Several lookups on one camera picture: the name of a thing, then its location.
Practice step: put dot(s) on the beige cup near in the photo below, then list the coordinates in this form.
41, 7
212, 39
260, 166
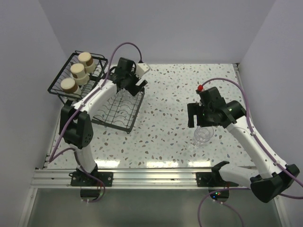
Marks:
69, 86

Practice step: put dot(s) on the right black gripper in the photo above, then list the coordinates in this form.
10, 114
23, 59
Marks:
195, 108

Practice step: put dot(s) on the clear plastic cup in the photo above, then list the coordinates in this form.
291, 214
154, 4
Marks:
202, 135
124, 95

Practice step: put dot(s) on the black wire dish rack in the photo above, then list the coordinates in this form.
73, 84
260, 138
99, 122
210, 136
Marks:
111, 113

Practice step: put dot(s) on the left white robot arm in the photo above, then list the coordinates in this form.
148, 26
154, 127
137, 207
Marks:
75, 120

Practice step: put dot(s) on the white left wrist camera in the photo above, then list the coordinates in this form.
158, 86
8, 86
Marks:
141, 69

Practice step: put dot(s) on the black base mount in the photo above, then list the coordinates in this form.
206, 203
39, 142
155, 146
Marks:
81, 179
209, 179

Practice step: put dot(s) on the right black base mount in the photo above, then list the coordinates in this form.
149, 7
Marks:
209, 179

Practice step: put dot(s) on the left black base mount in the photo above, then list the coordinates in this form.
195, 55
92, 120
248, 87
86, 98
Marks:
81, 179

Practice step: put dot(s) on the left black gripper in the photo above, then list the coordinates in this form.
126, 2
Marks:
134, 89

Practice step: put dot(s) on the aluminium mounting rail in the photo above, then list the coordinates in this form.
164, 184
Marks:
136, 178

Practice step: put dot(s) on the beige cup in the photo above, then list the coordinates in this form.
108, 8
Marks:
79, 74
86, 59
69, 86

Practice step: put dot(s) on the beige cup far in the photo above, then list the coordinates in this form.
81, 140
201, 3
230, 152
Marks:
86, 59

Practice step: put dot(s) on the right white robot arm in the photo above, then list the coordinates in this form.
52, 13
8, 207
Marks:
274, 175

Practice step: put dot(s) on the beige cup middle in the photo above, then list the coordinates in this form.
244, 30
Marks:
79, 74

